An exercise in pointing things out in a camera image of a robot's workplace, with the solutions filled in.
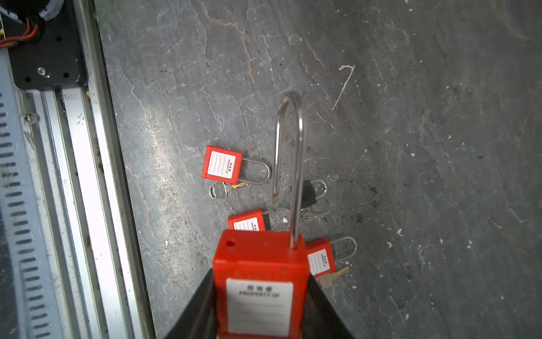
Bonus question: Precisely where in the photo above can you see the red padlock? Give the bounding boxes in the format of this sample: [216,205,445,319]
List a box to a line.
[227,207,291,232]
[213,91,310,338]
[201,145,271,185]
[306,236,358,278]

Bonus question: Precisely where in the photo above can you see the brass key on table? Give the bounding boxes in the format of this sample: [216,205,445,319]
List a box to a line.
[317,266,350,289]

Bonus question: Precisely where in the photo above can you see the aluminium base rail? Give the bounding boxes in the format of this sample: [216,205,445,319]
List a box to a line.
[18,1,155,338]

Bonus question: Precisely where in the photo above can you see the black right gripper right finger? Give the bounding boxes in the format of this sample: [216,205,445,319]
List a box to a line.
[302,275,354,339]

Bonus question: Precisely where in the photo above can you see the small key ring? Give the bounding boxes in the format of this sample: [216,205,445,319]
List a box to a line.
[300,208,330,223]

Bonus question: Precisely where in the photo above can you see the silver key on table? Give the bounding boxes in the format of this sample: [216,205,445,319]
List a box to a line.
[210,182,248,199]

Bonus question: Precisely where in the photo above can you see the slotted cable duct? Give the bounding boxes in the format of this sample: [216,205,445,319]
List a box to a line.
[1,50,63,338]

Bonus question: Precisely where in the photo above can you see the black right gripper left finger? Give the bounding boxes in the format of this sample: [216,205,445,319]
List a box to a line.
[165,269,217,338]

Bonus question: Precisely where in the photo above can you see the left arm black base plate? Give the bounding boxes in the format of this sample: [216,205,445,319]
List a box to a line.
[1,1,88,91]

